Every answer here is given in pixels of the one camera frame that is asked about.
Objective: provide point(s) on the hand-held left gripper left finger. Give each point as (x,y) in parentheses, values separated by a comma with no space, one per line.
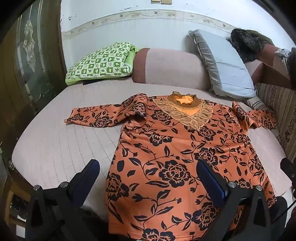
(89,175)

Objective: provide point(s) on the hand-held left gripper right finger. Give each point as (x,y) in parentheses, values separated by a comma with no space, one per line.
(211,182)

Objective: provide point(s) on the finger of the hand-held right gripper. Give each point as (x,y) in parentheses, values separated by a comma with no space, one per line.
(289,170)

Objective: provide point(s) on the orange black floral blouse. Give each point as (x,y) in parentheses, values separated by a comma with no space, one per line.
(161,150)

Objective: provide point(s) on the wooden stool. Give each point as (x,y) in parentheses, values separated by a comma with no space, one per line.
(20,193)

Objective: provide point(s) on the beige striped cushion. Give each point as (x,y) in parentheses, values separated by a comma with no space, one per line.
(256,103)

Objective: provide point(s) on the brown cardboard box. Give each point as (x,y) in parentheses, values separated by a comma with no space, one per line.
(272,74)

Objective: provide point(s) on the dark brown garment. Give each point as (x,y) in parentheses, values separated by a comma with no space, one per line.
(292,64)

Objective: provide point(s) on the green checkered pillow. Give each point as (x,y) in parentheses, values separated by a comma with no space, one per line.
(99,62)

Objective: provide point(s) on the grey blue pillow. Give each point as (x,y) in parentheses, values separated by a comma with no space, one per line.
(226,69)

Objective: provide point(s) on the white patterned cloth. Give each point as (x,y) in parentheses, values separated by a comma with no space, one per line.
(282,53)

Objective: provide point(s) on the wooden door with glass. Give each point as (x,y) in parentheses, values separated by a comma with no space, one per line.
(30,69)

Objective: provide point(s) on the dark fur-trimmed jacket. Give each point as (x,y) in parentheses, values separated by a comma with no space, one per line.
(245,44)

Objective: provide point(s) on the beige wall switch plate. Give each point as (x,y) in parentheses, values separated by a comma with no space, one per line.
(167,1)
(156,1)

